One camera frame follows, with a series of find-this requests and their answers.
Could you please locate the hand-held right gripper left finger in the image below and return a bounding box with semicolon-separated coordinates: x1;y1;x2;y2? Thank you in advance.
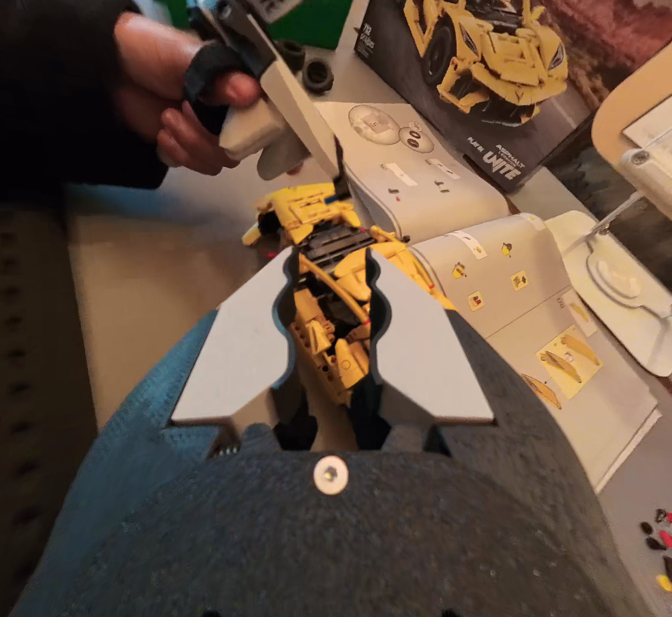
171;248;318;451

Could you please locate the instruction booklet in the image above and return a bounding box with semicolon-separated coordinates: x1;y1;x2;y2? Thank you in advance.
315;99;663;493

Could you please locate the toy car set box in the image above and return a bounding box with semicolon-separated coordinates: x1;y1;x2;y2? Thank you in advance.
354;0;672;192

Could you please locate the cluster of small mixed pins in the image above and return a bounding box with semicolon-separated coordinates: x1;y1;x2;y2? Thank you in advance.
639;507;672;592

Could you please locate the person's left hand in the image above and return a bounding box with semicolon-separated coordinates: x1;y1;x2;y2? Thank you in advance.
113;12;264;176

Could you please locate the person's left forearm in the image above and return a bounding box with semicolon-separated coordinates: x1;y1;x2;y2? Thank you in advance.
0;0;170;193

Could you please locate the white instruction sheet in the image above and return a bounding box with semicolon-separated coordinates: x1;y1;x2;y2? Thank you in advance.
622;97;672;151

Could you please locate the yellow toy car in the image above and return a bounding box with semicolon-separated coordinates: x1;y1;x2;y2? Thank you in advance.
241;182;457;408

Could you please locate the wooden document stand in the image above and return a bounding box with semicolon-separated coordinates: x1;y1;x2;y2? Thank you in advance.
546;42;672;379

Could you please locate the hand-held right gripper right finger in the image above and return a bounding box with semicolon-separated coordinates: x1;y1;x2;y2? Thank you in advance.
349;248;495;451

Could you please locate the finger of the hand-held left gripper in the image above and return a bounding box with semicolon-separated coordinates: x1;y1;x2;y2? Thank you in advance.
246;13;351;201

